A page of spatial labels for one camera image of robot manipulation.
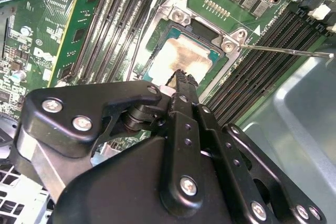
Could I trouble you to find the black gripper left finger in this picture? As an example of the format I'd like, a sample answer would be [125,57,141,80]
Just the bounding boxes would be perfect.
[10,68,207,213]

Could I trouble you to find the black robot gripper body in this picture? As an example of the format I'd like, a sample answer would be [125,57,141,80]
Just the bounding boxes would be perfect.
[51,136,245,224]

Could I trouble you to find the silver square CPU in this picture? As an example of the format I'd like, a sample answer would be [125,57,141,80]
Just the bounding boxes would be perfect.
[132,26,223,88]

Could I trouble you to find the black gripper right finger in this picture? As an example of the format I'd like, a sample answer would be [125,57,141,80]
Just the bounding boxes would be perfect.
[185,73,328,224]

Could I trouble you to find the metal CPU socket cover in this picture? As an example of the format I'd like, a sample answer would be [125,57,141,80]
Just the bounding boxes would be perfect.
[157,84,176,97]

